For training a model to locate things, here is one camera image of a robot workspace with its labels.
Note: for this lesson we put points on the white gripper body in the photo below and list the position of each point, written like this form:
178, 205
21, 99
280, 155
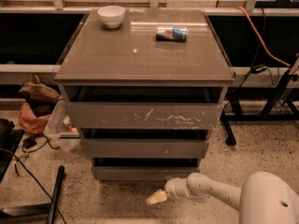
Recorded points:
174, 189

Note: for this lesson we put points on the grey bottom drawer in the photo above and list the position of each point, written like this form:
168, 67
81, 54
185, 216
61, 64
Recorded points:
142, 169

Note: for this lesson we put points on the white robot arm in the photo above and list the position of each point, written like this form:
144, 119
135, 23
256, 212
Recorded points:
264, 198

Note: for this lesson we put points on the grey middle drawer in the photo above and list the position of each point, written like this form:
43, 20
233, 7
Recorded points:
146, 144

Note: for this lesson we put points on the grey drawer cabinet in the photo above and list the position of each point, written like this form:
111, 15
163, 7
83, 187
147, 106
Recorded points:
131, 56

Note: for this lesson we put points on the scratched grey top drawer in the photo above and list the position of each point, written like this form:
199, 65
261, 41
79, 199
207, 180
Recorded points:
166, 108

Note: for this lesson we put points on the clear plastic container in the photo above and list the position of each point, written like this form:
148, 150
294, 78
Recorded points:
59, 132

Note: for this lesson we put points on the black plug on floor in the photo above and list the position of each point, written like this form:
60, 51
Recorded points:
29, 142

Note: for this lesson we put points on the orange cloth bag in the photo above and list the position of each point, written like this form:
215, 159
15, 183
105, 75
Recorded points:
34, 120

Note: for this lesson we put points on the blue crushed soda can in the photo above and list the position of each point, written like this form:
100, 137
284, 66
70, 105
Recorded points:
171, 33

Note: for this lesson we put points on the brown cloth bag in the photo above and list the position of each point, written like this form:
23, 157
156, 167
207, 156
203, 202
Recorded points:
35, 91

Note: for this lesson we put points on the black equipment left edge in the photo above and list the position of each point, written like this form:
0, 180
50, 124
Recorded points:
10, 138

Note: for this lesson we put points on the white ceramic bowl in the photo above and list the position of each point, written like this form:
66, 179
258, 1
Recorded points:
111, 16

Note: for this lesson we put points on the black table leg frame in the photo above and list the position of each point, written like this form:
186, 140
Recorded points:
279, 105

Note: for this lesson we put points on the black power adapter on rail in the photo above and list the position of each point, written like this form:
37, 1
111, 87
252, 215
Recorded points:
256, 69

